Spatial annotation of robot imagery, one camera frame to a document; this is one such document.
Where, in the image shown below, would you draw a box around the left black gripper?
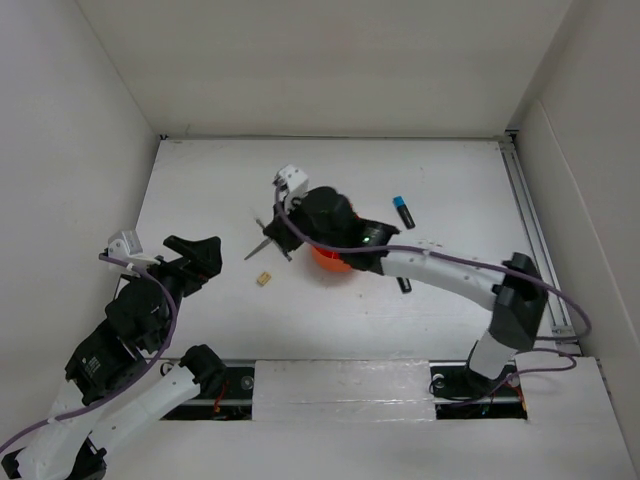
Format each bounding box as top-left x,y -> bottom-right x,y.
125,235 -> 223,348

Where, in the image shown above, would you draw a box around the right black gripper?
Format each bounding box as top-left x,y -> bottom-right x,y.
266,191 -> 343,252

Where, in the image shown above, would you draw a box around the black pen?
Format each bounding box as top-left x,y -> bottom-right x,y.
255,217 -> 292,262

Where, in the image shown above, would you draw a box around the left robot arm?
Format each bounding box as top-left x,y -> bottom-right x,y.
1,231 -> 227,479

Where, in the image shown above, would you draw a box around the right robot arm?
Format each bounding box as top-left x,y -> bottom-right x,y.
263,186 -> 548,398

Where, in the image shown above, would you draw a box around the small tan eraser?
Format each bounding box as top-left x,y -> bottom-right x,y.
256,272 -> 272,286

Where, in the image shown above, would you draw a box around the orange round compartment organizer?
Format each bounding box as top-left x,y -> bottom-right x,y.
311,247 -> 352,273

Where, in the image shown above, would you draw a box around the blue capped black highlighter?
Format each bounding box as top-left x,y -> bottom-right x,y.
392,196 -> 416,230

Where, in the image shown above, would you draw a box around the pink capped black highlighter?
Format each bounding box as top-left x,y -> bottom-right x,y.
397,277 -> 412,294

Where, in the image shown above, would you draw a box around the black handled scissors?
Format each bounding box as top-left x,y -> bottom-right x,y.
244,237 -> 272,261

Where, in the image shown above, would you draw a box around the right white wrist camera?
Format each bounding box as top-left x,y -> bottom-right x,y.
273,164 -> 309,211

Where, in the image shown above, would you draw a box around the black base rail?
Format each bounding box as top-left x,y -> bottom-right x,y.
166,359 -> 528,423

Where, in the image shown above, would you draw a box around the aluminium side rail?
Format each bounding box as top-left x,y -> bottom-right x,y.
499,131 -> 575,345

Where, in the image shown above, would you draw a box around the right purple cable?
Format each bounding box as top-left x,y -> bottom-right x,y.
274,187 -> 594,406

